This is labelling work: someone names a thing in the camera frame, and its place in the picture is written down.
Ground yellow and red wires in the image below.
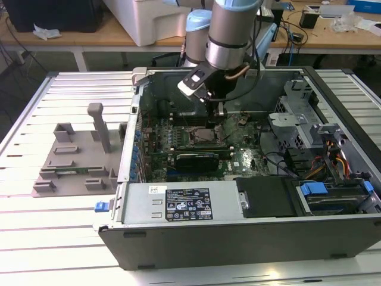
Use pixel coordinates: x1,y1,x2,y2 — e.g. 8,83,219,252
326,139,349,179

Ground black open PC case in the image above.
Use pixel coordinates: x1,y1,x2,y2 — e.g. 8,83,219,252
92,66,381,271

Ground large black box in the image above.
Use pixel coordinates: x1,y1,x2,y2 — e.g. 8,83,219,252
5,0,104,33

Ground wooden desk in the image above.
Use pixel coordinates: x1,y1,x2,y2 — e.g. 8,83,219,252
0,0,381,72

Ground white plastic container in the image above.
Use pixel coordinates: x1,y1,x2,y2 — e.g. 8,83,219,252
102,0,191,47

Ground clear plastic bags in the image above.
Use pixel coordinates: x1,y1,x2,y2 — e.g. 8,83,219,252
330,13,364,33

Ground hard disk in blue carrier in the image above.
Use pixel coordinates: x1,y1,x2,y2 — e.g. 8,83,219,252
299,182,368,215

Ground black camera cable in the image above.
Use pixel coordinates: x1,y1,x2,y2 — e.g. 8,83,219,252
208,55,262,102

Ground black RAM slot row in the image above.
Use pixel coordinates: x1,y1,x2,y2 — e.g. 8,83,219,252
171,141,232,151
171,113,211,126

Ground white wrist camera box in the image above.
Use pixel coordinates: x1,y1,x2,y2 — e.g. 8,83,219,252
177,67,213,104

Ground crumpled white tissue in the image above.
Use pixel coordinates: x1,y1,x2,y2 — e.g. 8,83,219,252
32,23,62,41

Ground grey parts rack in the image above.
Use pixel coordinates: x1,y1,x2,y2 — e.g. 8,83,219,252
32,102,127,198

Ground black graphics card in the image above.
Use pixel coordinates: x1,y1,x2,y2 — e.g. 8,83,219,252
175,152,220,172

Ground metal socket cover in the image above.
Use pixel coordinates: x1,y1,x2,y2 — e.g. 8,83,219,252
216,120,238,140

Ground black plastic shroud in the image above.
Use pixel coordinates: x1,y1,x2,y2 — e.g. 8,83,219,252
233,176,298,218

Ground blue cardboard box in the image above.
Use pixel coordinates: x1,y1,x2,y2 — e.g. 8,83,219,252
346,0,381,14

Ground metal locking lever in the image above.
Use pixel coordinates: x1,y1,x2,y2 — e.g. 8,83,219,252
180,114,193,133

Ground CPU socket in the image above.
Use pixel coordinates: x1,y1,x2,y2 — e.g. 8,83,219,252
189,126,218,144

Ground grey power supply with label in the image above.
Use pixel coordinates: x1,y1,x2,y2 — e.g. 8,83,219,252
121,181,248,224

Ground small black box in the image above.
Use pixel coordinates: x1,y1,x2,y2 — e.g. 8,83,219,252
299,10,319,29

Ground metal drive cage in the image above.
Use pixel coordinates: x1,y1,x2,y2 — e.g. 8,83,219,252
267,79,349,153

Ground green motherboard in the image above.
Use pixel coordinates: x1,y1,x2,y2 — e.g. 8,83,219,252
139,114,271,183

